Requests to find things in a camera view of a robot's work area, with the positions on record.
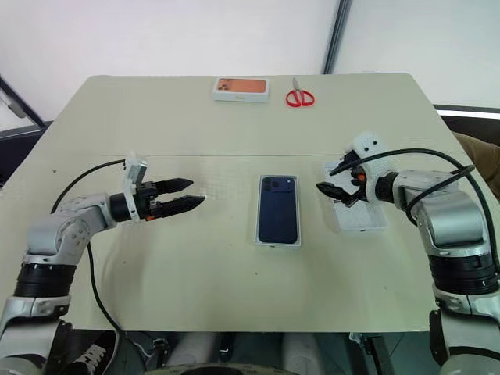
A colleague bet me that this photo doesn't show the black metal table bracket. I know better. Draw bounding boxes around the black metal table bracket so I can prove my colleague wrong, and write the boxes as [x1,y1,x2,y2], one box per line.
[348,331,392,375]

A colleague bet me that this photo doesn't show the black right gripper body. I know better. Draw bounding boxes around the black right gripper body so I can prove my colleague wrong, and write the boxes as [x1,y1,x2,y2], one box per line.
[341,152,369,208]

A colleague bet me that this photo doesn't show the red handled scissors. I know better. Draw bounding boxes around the red handled scissors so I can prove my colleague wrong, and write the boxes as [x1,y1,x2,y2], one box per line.
[284,77,316,108]

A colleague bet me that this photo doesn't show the brown garment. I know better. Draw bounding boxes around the brown garment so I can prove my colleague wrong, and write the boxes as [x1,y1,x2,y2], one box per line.
[455,131,500,188]

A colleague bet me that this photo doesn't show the black desk with white strip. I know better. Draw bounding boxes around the black desk with white strip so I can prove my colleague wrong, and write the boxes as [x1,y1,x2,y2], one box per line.
[432,103,500,136]

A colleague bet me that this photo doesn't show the thin white cable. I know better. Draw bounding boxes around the thin white cable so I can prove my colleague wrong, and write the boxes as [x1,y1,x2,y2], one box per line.
[123,333,155,359]

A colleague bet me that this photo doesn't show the dark side desk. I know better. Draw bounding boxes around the dark side desk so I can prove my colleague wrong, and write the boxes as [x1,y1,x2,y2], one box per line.
[0,119,54,188]

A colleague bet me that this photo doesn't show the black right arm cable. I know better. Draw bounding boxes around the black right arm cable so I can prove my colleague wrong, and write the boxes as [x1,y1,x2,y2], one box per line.
[351,148,500,274]

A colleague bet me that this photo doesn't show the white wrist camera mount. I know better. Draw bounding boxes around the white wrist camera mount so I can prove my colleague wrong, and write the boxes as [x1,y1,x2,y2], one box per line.
[122,152,149,224]
[343,131,395,204]

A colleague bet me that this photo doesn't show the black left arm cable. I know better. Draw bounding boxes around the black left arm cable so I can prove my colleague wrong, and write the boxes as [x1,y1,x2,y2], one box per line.
[49,158,128,337]

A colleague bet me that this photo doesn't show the grey slanted metal bar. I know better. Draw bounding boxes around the grey slanted metal bar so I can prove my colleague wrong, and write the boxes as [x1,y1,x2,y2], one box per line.
[0,73,46,128]

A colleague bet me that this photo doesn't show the white phone box base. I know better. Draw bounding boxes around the white phone box base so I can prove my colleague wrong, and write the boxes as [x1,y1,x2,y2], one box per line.
[254,173,304,249]

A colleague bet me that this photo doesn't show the small black device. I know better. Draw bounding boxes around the small black device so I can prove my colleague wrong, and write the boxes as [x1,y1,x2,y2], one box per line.
[151,336,170,368]

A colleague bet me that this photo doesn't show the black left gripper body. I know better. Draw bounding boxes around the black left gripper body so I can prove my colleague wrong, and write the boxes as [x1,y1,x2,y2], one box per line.
[134,180,165,223]

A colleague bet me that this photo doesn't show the grey rounded shape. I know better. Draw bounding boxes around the grey rounded shape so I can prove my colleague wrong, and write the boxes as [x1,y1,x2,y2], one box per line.
[282,333,322,372]

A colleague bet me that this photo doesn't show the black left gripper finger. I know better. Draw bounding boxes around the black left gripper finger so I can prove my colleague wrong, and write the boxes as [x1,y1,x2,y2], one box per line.
[158,195,207,218]
[155,177,195,195]

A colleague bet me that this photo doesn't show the white phone box lid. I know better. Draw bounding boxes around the white phone box lid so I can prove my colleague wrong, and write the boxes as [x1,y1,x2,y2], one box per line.
[323,158,388,234]

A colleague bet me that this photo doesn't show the closed orange print phone box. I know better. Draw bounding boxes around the closed orange print phone box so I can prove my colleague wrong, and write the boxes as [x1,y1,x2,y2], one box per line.
[212,77,272,105]

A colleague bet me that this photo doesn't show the dark blue smartphone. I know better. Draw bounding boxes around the dark blue smartphone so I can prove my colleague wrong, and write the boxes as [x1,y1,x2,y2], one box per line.
[257,175,300,244]

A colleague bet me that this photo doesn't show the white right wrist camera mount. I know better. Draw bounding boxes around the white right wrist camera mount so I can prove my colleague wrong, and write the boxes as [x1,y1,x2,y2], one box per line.
[343,131,395,204]

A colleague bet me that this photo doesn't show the black and white shoe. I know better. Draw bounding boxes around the black and white shoe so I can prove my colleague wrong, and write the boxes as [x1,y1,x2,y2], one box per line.
[73,331,119,375]

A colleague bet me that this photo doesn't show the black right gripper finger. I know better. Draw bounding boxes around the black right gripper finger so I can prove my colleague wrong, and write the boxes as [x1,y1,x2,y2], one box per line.
[329,158,359,176]
[315,181,355,207]

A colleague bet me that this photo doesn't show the grey metal frame post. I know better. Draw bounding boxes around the grey metal frame post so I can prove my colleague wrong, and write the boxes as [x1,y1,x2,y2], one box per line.
[320,0,355,75]

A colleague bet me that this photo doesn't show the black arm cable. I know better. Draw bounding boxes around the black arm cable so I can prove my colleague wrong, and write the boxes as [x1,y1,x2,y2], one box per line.
[351,148,500,274]
[49,158,128,337]

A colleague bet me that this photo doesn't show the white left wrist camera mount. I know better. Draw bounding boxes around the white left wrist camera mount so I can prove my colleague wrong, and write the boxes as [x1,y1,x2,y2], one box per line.
[122,152,149,224]

